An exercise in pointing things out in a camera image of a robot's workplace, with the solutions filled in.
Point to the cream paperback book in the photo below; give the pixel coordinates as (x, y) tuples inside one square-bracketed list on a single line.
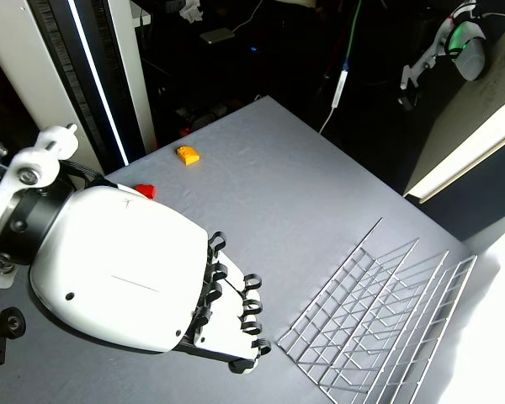
[(458, 126)]

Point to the red toy brick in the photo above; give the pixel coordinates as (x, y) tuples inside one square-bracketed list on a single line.
[(146, 190)]

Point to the orange toy brick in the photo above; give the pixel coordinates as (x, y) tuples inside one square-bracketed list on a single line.
[(188, 155)]

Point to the flat grey device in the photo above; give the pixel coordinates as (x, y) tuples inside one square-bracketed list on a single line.
[(216, 35)]

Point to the crumpled white paper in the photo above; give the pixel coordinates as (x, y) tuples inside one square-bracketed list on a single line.
[(191, 10)]

